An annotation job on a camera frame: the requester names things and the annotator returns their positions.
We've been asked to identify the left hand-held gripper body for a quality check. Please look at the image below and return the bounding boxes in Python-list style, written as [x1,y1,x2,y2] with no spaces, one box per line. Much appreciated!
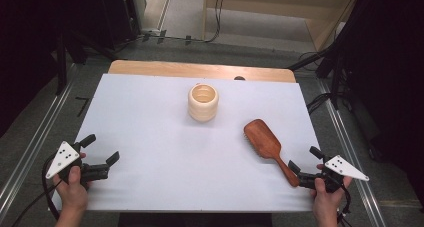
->
[45,140,110,185]

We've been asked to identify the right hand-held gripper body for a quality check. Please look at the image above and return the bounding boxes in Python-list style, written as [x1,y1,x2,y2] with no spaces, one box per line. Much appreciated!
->
[297,154,370,193]

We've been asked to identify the wooden hairbrush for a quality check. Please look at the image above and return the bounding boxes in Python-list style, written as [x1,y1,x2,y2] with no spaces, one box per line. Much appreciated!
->
[243,118,300,188]

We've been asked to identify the cream ribbed cup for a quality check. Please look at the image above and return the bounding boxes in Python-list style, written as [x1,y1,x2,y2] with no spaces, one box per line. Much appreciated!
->
[187,83,220,123]

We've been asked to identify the person's left hand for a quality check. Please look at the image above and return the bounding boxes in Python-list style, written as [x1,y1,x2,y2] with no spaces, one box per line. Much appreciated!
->
[52,152,91,212]

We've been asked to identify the person's right hand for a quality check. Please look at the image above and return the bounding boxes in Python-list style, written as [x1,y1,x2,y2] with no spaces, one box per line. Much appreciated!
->
[309,163,353,218]

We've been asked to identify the light wooden cabinet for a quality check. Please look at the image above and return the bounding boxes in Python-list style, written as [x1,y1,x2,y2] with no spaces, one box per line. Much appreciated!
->
[202,0,364,52]

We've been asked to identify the metal floor rail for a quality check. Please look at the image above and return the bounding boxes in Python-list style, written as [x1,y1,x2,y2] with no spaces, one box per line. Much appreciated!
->
[315,77,388,227]
[0,63,80,218]

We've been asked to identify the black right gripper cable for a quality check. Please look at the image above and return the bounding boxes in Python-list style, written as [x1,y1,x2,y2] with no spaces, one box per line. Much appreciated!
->
[335,185,354,227]

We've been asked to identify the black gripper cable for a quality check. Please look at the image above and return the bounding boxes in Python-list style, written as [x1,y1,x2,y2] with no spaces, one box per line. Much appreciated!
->
[335,185,354,227]
[11,155,64,227]

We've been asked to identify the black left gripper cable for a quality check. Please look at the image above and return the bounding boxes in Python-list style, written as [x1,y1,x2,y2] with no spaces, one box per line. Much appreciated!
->
[11,155,64,227]

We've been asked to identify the black floor cables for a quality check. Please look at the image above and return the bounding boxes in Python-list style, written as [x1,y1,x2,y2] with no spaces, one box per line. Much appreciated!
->
[305,92,335,115]

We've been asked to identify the hanging black cables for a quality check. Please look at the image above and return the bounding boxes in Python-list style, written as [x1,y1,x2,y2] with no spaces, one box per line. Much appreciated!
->
[202,0,226,44]

